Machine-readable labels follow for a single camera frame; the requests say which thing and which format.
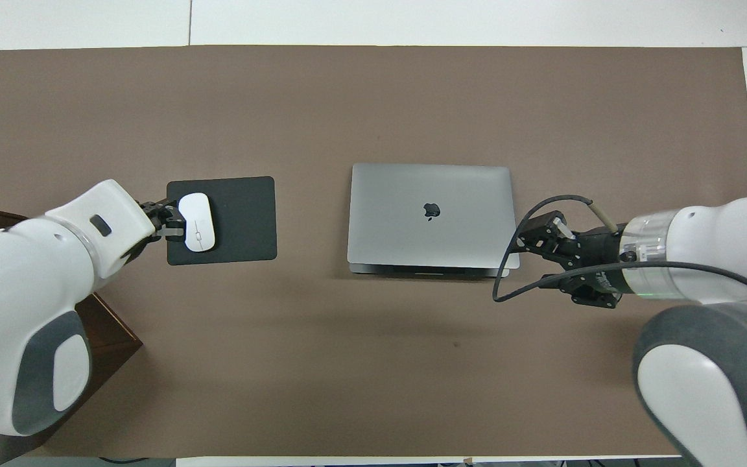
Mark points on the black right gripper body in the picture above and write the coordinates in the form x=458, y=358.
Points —
x=597, y=259

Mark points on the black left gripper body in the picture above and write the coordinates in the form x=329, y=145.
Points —
x=150, y=214

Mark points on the silver grey laptop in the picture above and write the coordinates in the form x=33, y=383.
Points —
x=432, y=246

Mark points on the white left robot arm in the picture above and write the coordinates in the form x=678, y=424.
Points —
x=17, y=311

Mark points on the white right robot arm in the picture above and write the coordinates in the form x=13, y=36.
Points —
x=717, y=363

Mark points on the white computer mouse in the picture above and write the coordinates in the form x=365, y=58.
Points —
x=197, y=220

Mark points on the black mouse pad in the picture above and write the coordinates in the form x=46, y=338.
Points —
x=244, y=220

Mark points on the dark brown wooden box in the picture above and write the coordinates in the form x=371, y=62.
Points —
x=107, y=331

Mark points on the brown table mat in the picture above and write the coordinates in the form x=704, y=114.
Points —
x=373, y=104

